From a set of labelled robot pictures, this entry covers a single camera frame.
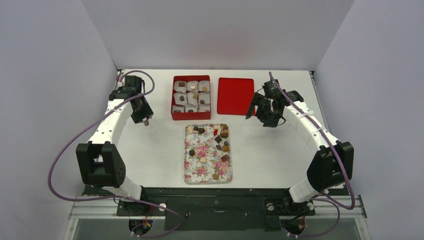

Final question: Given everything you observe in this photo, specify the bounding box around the red box lid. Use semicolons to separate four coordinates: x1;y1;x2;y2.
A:
216;77;255;116

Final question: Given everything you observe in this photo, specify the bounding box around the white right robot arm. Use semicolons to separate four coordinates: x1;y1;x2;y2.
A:
246;79;354;214

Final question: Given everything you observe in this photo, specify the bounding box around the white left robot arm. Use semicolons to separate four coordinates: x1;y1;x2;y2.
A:
75;75;154;215

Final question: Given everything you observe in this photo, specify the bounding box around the red chocolate box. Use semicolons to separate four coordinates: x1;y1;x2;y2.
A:
170;75;212;121

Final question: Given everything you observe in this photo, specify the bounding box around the brown cube chocolate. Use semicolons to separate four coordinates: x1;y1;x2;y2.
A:
220;154;230;162

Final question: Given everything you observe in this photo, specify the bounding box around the beige round chocolate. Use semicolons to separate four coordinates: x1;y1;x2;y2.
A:
199;157;208;164

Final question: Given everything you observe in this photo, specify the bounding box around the floral serving tray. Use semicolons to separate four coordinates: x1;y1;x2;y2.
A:
183;123;233;185

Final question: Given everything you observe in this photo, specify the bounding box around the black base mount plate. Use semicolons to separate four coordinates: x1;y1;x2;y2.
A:
116;187;316;232

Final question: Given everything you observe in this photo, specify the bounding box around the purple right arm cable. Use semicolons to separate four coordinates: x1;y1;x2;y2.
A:
268;71;356;239

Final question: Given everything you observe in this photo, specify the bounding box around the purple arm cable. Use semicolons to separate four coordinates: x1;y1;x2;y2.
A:
268;71;356;239
47;69;184;239

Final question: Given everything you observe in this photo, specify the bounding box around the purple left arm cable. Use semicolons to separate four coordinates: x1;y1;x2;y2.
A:
47;69;184;239

